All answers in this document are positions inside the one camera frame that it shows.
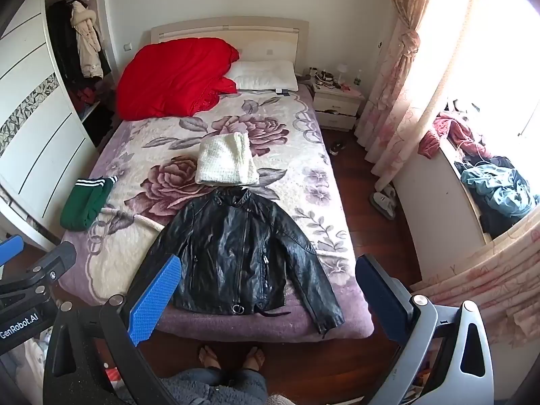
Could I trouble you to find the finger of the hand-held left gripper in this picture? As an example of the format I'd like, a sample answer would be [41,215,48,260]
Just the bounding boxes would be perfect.
[0,235,25,268]
[0,240,78,300]

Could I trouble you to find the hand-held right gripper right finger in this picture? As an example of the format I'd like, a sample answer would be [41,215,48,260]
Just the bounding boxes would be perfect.
[355,254,495,405]

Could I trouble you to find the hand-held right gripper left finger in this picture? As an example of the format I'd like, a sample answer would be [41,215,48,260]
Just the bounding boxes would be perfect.
[42,254,183,405]

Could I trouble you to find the black leather jacket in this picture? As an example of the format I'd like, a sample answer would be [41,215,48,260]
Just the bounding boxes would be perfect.
[127,188,346,338]

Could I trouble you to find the folded clothes on shelf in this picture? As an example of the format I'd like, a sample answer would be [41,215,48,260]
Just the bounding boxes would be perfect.
[69,85,101,114]

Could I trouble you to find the dark hanging clothes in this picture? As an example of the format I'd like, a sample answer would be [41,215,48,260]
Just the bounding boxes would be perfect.
[46,0,83,90]

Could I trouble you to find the green pants with white stripes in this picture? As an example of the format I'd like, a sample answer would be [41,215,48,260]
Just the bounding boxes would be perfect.
[60,176,119,232]

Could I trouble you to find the person's left foot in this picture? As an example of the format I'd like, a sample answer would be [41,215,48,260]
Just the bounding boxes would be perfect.
[198,345,222,373]

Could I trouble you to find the person's foot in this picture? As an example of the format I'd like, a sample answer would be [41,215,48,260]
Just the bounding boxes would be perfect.
[198,345,222,373]
[244,346,267,373]

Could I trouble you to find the white slippers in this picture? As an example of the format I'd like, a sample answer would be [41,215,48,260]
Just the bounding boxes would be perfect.
[370,183,398,220]

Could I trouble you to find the pink floral curtain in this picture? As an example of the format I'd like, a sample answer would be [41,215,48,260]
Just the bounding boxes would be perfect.
[354,0,484,191]
[410,219,540,349]

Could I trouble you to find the person's grey pants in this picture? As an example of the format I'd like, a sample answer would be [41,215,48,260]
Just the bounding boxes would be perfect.
[160,367,271,405]

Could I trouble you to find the person's right foot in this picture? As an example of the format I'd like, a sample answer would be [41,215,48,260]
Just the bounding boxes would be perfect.
[244,346,267,373]

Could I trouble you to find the white wardrobe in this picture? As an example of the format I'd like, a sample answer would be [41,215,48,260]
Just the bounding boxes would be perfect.
[0,0,124,250]

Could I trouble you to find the white knitted sweater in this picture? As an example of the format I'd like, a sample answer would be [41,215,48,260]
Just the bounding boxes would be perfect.
[195,132,261,186]

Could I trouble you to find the teal garment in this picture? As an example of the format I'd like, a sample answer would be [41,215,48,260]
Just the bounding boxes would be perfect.
[459,161,540,221]

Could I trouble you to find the dark red garment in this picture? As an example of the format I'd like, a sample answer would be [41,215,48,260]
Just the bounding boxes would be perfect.
[417,112,488,160]

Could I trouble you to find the beige nightstand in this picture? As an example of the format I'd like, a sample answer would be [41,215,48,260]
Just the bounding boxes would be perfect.
[312,82,366,131]

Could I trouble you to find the red quilt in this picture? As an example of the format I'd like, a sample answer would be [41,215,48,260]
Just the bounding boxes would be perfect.
[115,37,240,121]

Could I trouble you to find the cream hanging coat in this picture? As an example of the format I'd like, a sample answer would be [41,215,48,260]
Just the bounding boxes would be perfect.
[70,0,104,79]

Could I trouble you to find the white pillow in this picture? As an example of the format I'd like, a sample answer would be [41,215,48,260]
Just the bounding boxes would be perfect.
[225,60,299,92]

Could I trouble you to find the beige wooden bed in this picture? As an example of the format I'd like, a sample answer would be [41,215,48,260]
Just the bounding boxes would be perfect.
[57,17,376,342]

